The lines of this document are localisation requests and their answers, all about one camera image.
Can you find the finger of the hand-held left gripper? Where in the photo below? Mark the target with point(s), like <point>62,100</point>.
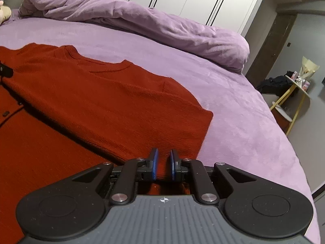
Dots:
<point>5,70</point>

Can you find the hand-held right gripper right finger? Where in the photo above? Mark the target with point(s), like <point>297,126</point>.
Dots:
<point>173,166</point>

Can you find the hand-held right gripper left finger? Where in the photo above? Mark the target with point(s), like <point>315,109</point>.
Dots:
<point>154,166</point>

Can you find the red knit sweater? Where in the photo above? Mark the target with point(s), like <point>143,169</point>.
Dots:
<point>101,94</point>

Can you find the beige plush toy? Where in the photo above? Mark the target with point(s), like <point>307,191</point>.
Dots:
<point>3,12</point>

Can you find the purple bed sheet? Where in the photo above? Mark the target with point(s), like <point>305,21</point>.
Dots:
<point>228,106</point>

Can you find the dark clothing pile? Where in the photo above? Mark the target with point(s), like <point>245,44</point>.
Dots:
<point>274,84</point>

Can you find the yellow side table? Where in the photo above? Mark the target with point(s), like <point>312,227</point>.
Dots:
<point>292,91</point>

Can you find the purple duvet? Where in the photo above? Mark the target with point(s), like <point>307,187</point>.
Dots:
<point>142,22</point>

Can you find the dark brown door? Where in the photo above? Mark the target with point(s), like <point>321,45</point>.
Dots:
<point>274,45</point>

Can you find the wrapped flower bouquet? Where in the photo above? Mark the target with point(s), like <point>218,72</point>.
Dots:
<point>307,68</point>

